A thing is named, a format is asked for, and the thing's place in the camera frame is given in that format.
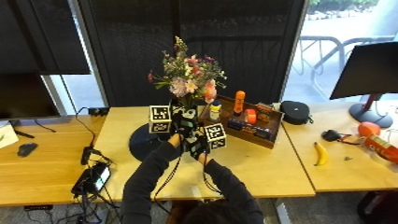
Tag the small orange cup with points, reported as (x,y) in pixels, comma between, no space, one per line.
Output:
(250,116)

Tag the clear glass vase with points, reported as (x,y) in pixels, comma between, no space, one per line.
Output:
(189,107)

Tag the black monitor red stand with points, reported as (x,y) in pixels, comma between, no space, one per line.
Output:
(366,73)

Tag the white bottle blue cap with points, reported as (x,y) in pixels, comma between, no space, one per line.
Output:
(214,111)

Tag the small dark crumb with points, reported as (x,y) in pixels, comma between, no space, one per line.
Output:
(347,158)

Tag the white paper sheet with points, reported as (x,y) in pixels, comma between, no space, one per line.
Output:
(7,135)

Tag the orange ball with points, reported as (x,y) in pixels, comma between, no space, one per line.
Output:
(369,128)

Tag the black power strip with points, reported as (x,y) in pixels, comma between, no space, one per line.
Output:
(37,207)

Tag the dark blue snack packets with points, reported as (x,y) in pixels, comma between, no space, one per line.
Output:
(249,127)

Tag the metal bicycle rack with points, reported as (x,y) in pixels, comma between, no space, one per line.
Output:
(331,49)

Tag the black plug block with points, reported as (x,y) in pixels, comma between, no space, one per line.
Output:
(85,154)

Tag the yellow banana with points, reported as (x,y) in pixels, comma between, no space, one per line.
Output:
(319,154)

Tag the dark round mat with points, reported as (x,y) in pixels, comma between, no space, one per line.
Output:
(142,142)

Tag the orange chip can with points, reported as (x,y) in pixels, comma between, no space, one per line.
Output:
(382,147)

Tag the black power adapter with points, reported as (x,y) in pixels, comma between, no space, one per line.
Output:
(98,111)

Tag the tall orange bottle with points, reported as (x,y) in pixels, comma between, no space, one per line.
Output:
(238,102)

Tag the person's right hand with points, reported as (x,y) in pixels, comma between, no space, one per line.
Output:
(197,145)

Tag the colourful flower bouquet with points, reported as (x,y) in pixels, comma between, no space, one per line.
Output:
(188,73)

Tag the black computer mouse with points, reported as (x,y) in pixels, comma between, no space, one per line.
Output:
(27,149)

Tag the white marker cube left glove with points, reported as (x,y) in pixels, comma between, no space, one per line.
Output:
(160,118)

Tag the person's left hand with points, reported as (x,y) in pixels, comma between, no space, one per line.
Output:
(181,123)

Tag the black headphone case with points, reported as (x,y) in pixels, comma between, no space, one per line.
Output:
(294,112)

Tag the black pen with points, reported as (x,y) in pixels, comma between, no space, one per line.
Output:
(23,133)

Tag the black device with lit screen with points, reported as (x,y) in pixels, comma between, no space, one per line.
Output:
(93,180)

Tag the brown wooden tray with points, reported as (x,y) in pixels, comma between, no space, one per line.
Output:
(249,132)

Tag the orange snack box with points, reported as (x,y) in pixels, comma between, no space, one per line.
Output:
(264,112)

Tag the white marker cube glove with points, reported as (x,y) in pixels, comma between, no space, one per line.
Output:
(160,118)
(216,136)

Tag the white marker cube right glove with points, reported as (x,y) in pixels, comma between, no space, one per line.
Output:
(216,136)

